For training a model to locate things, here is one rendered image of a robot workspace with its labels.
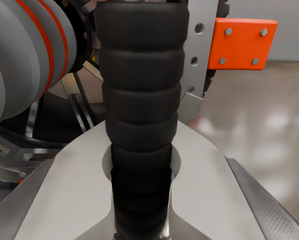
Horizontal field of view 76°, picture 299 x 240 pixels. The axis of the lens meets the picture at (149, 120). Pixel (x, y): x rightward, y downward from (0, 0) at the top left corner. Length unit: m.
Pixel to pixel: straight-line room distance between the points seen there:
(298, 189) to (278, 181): 0.10
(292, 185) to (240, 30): 1.26
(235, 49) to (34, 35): 0.26
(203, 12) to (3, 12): 0.22
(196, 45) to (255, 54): 0.09
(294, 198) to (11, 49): 1.39
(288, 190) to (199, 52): 1.23
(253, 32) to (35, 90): 0.29
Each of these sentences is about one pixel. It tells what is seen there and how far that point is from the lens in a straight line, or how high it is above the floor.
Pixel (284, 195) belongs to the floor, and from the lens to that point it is 1.40.
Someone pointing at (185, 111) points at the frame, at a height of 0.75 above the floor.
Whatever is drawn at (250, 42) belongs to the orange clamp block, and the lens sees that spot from 0.33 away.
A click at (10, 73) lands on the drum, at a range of 0.20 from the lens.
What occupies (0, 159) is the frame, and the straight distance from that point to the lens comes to 0.49.
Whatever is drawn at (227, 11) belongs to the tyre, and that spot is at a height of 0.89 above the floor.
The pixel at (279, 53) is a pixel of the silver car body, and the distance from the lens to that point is 0.83.
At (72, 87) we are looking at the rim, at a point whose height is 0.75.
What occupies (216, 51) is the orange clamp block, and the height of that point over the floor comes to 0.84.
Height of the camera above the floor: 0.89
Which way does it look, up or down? 30 degrees down
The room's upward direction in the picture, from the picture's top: 2 degrees clockwise
